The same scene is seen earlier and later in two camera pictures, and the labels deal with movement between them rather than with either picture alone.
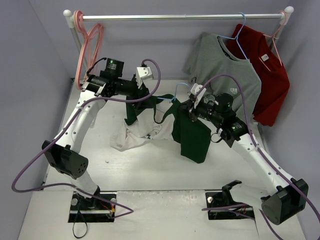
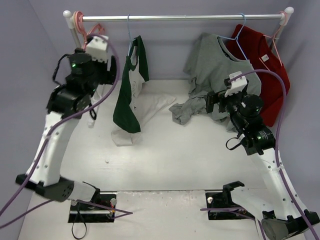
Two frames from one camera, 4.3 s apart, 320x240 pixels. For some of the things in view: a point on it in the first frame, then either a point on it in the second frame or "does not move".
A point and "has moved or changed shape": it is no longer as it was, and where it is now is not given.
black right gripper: [192, 110] -> [210, 102]
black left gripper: [144, 91] -> [111, 70]
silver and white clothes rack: [284, 16] does not move
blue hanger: [174, 97] -> [132, 39]
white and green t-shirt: [149, 117] has moved or changed shape
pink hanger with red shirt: [274, 40] does not move
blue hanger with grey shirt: [236, 37] does not move
